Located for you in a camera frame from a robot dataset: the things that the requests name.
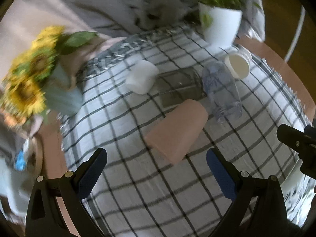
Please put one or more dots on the grey curtain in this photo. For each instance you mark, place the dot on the grey curtain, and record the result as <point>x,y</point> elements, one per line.
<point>126,17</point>

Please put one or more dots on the white cup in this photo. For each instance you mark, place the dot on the white cup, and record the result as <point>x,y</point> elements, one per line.
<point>142,77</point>

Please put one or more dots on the checkered tablecloth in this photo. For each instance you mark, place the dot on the checkered tablecloth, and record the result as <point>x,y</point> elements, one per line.
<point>156,181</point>

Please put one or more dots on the white pot green plant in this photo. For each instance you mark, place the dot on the white pot green plant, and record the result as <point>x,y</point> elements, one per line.
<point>222,21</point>

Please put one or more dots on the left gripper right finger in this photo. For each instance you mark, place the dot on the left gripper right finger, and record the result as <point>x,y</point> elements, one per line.
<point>238,187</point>

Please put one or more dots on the pink curtain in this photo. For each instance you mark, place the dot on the pink curtain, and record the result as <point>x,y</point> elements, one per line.
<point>24,19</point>

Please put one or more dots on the round wooden tray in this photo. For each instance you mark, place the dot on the round wooden tray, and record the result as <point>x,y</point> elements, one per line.
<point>33,155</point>

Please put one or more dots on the houndstooth paper cup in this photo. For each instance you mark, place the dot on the houndstooth paper cup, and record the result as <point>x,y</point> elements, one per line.
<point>238,63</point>

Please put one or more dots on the smoky square glass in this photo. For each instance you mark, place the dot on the smoky square glass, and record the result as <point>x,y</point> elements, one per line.
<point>179,85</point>

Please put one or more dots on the grey white device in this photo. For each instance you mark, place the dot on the grey white device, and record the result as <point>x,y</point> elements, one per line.
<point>16,186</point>

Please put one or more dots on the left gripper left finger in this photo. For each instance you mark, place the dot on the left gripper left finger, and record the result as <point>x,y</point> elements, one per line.
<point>76,186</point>

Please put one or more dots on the white hoop stand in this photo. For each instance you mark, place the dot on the white hoop stand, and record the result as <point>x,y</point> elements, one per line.
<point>297,35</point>

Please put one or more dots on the sunflower bouquet blue vase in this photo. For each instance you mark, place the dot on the sunflower bouquet blue vase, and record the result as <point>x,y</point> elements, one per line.
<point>23,92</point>

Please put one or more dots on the pink cup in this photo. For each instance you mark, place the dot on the pink cup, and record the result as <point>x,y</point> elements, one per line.
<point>177,132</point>

